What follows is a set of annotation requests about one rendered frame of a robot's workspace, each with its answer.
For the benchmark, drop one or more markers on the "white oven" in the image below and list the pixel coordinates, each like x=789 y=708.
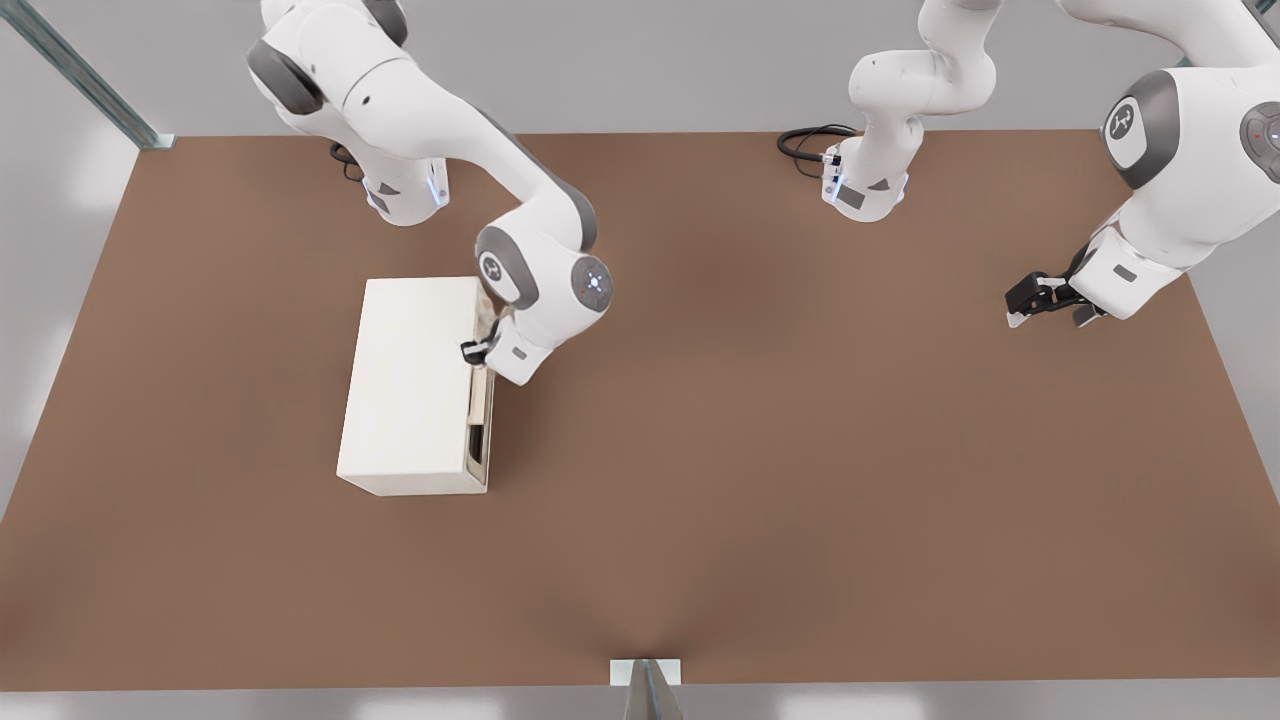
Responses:
x=410 y=390

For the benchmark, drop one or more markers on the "silver frame post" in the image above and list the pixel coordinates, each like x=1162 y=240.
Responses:
x=1266 y=18
x=648 y=690
x=80 y=70

